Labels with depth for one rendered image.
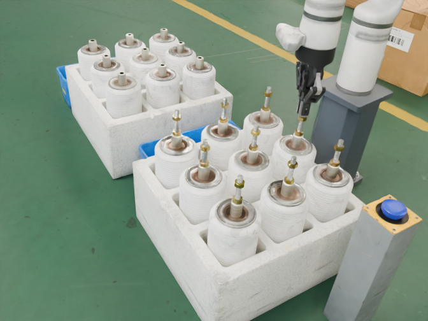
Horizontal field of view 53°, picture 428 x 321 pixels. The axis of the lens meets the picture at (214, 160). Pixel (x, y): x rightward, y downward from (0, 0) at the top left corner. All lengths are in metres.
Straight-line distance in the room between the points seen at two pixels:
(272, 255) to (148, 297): 0.30
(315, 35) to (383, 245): 0.38
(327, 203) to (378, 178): 0.50
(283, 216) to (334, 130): 0.40
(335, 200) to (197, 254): 0.30
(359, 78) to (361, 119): 0.11
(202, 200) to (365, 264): 0.32
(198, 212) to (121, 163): 0.42
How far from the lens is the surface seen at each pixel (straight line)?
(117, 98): 1.16
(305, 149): 0.97
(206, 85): 1.26
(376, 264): 0.80
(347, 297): 0.91
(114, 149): 1.19
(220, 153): 0.97
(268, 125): 1.03
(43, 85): 1.77
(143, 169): 1.00
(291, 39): 0.81
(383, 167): 1.44
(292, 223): 0.85
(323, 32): 0.83
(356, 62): 1.10
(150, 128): 1.20
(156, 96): 1.21
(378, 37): 1.08
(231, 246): 0.79
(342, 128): 1.15
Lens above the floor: 0.80
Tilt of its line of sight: 38 degrees down
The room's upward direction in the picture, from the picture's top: 4 degrees clockwise
